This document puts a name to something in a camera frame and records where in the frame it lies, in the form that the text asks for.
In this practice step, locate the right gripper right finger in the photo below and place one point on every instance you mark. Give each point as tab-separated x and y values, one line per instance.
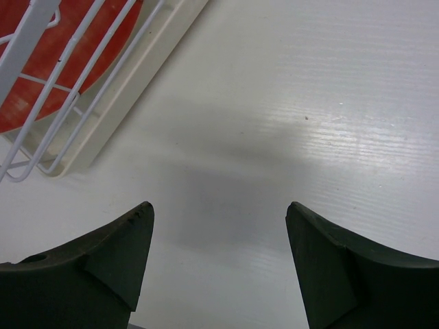
349	281

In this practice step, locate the white wire dish rack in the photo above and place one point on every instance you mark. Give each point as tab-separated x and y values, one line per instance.
71	138

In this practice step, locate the red and blue plate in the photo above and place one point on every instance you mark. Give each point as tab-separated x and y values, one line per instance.
27	87

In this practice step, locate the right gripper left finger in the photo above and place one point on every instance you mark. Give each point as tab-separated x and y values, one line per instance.
93	281

